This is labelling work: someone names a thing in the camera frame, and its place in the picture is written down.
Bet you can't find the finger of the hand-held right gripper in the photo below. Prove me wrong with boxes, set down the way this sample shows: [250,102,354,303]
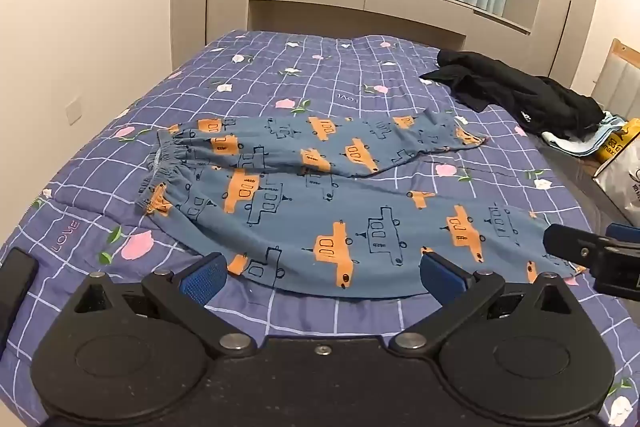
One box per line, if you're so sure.
[605,222,640,250]
[542,223,640,303]

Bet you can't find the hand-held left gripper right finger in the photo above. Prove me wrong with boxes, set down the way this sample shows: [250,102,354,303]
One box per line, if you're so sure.
[389,251,587,355]

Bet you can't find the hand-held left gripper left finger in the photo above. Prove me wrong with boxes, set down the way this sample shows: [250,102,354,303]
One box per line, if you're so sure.
[64,252,257,356]

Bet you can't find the blue pants with orange print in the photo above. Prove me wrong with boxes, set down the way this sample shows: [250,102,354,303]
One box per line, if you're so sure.
[135,109,588,298]

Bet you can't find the silver plastic bag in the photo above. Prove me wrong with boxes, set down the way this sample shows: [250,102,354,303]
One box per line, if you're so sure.
[592,147,640,228]

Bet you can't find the dark grey mattress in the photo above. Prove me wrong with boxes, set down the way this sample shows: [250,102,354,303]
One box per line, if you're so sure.
[540,142,640,228]

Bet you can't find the yellow bag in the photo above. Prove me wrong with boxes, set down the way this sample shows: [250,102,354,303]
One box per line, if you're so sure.
[597,117,640,162]

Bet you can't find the light blue towel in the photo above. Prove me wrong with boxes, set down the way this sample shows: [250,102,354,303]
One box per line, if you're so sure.
[542,109,626,158]

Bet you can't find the padded wooden headboard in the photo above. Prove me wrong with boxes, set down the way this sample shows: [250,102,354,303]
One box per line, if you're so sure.
[590,38,640,120]

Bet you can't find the black clothing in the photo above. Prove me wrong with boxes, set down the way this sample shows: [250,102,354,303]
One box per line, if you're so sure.
[420,50,606,142]

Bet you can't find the black flat device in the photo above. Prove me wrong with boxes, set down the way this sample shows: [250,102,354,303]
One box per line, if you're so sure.
[0,247,40,348]

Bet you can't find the purple checked floral blanket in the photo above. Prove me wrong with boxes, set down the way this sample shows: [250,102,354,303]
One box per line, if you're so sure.
[0,29,640,427]

